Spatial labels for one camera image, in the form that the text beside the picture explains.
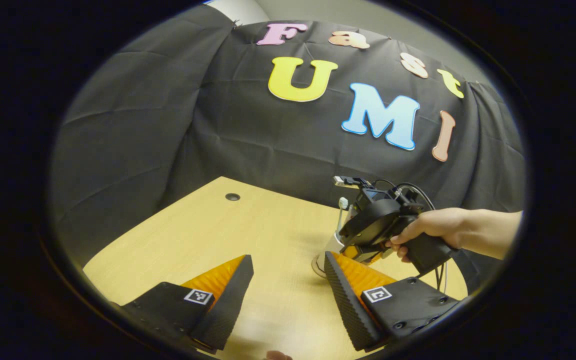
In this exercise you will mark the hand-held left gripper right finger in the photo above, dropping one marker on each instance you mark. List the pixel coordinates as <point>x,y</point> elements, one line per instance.
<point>350,310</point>

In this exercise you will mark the light wooden desktop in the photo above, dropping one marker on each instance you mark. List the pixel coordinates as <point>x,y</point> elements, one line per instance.
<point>248,230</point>

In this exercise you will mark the round cork coaster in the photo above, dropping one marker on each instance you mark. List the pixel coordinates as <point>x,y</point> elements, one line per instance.
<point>316,267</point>

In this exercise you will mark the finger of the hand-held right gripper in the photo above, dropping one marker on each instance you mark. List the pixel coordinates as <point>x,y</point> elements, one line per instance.
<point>365,256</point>

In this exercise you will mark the black backdrop cloth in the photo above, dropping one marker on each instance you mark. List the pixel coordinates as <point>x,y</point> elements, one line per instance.
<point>143,125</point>

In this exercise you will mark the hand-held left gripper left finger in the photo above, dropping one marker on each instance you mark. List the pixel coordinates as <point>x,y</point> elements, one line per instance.
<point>228,310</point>

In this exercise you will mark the pale green toothbrush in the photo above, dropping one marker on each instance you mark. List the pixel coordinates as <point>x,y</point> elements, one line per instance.
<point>343,202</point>

